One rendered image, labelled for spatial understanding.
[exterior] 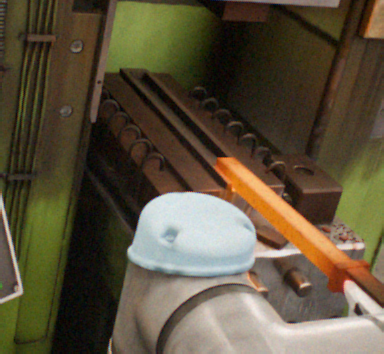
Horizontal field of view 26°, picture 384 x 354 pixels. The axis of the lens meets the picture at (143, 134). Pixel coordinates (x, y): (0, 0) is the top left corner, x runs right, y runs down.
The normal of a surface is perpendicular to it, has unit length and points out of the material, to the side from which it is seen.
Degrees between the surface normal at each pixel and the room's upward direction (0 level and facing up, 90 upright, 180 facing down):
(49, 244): 90
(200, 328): 44
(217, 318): 26
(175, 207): 0
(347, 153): 90
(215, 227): 0
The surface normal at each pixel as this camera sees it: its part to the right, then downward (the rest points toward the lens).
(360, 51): 0.39, 0.46
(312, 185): 0.18, -0.89
